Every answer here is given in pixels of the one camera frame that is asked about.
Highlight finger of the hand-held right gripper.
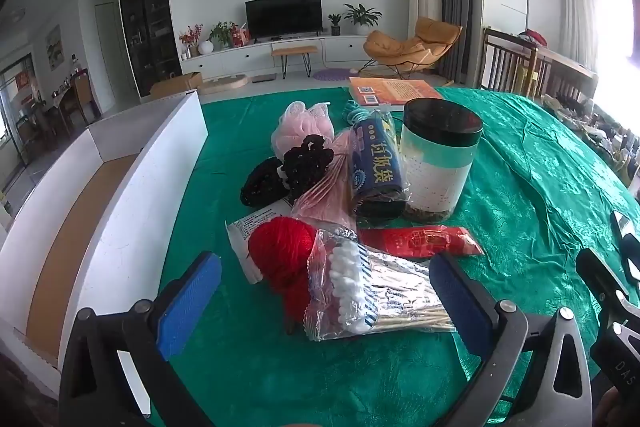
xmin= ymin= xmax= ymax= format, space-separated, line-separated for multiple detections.
xmin=575 ymin=249 xmax=640 ymax=403

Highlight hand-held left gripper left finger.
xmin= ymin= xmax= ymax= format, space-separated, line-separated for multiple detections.
xmin=59 ymin=251 xmax=223 ymax=427

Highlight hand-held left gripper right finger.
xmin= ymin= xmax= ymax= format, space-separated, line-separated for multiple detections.
xmin=429 ymin=253 xmax=593 ymax=427

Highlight red packet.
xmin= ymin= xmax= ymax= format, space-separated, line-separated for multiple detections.
xmin=356 ymin=226 xmax=486 ymax=262

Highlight white printed packet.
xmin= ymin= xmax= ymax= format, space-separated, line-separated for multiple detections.
xmin=225 ymin=202 xmax=296 ymax=285

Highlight red yarn ball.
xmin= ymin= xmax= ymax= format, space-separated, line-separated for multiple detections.
xmin=247 ymin=216 xmax=321 ymax=323

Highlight white cardboard box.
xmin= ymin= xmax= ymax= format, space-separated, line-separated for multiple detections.
xmin=0 ymin=89 xmax=210 ymax=400

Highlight cotton swab packet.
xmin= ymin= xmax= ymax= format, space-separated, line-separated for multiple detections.
xmin=302 ymin=228 xmax=458 ymax=342

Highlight black scrunchie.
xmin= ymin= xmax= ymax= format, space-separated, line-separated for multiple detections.
xmin=240 ymin=157 xmax=287 ymax=209
xmin=281 ymin=134 xmax=336 ymax=202

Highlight blue garbage bag packet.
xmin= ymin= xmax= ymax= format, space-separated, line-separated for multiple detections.
xmin=347 ymin=117 xmax=412 ymax=220

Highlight pink plastic packet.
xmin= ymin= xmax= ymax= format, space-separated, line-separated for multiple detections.
xmin=290 ymin=129 xmax=358 ymax=233

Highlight pink bath pouf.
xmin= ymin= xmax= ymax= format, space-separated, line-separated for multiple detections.
xmin=271 ymin=101 xmax=336 ymax=158

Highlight clear jar with black lid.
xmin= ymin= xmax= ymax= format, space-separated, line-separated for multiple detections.
xmin=400 ymin=98 xmax=484 ymax=224

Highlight pile of assorted clutter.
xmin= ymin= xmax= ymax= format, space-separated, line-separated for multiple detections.
xmin=542 ymin=92 xmax=640 ymax=192

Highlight brown cardboard box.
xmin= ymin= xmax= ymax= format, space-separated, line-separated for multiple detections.
xmin=150 ymin=71 xmax=203 ymax=100

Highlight curved wooden tray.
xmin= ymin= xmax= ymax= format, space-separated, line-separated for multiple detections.
xmin=200 ymin=74 xmax=251 ymax=95

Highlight orange book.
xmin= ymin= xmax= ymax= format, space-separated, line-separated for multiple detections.
xmin=348 ymin=77 xmax=446 ymax=108

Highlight wooden dining chair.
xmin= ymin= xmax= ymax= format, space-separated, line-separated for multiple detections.
xmin=59 ymin=74 xmax=96 ymax=128

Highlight white television cabinet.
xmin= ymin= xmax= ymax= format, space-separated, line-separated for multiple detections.
xmin=180 ymin=34 xmax=373 ymax=80

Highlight orange lounge chair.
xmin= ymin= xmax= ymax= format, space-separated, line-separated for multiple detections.
xmin=362 ymin=17 xmax=463 ymax=78

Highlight purple round rug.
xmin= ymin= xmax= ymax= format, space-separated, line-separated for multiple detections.
xmin=312 ymin=67 xmax=351 ymax=82

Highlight red flowers in vase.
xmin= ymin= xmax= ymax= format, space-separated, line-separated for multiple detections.
xmin=179 ymin=24 xmax=203 ymax=58

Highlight bushy green potted plant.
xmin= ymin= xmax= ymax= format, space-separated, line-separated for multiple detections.
xmin=209 ymin=21 xmax=238 ymax=50

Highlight wooden bench with metal legs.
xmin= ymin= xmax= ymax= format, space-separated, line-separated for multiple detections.
xmin=271 ymin=45 xmax=319 ymax=80

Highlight white curtain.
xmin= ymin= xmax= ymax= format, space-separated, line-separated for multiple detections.
xmin=559 ymin=0 xmax=613 ymax=72

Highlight black display cabinet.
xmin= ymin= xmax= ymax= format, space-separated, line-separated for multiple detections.
xmin=117 ymin=0 xmax=183 ymax=98

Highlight black television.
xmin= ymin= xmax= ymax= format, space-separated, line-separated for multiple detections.
xmin=245 ymin=0 xmax=323 ymax=44

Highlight large potted plant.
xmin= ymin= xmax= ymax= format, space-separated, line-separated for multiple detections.
xmin=344 ymin=3 xmax=383 ymax=36

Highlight teal coiled cable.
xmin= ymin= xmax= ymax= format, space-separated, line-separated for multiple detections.
xmin=342 ymin=99 xmax=381 ymax=125

